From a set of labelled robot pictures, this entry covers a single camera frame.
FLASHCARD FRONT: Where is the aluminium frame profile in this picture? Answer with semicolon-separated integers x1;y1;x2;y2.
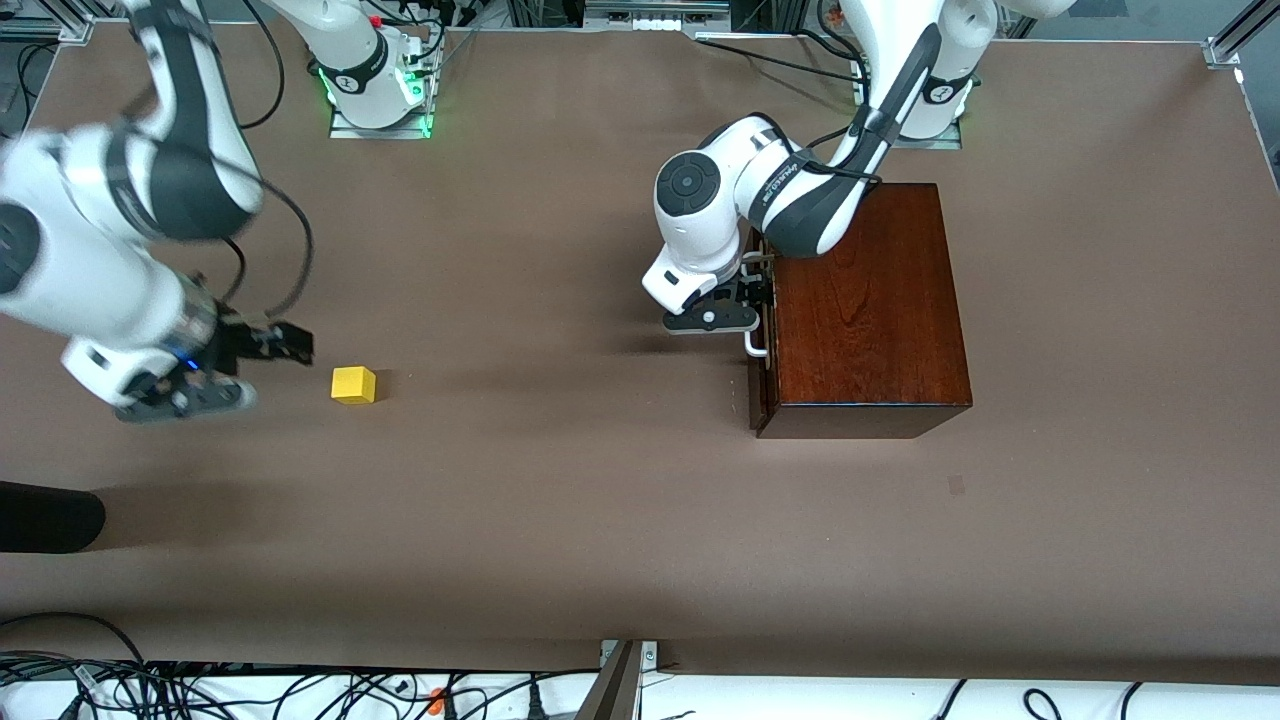
1205;0;1280;71
0;0;96;46

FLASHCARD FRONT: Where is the white drawer handle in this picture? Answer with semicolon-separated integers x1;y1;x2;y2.
742;250;773;358

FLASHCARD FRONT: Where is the silver table bracket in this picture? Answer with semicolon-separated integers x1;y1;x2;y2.
598;640;659;671

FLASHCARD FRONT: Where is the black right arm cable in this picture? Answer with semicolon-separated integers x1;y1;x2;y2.
225;0;316;321

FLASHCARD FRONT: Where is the large table cover mat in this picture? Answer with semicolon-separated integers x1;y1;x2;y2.
0;22;1280;683

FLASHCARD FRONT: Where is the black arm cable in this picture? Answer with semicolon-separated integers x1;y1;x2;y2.
225;0;316;321
745;110;886;191

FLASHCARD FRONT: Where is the black cylindrical object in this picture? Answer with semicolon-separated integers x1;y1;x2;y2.
0;480;107;554

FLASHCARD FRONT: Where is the wooden drawer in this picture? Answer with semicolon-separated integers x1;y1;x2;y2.
748;330;773;433

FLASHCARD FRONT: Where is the dark wooden drawer box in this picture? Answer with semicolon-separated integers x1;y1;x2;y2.
750;182;973;439

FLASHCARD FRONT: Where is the grey braided cable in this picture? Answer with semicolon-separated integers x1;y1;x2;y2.
0;650;93;693

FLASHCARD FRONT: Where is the dark metal post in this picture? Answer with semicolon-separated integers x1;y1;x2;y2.
575;640;643;720

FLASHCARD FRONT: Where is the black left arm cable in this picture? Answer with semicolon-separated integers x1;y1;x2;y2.
745;110;886;191

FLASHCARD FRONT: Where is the grey power strip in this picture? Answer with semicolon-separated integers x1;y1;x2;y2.
585;0;731;33

